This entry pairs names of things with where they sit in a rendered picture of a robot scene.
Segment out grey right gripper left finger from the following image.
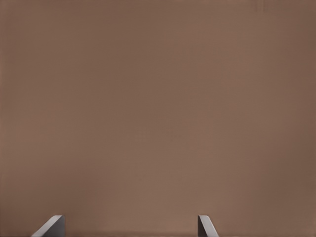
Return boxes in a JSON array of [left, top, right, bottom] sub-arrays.
[[31, 215, 66, 237]]

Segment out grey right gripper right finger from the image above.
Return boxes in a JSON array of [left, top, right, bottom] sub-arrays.
[[197, 214, 219, 237]]

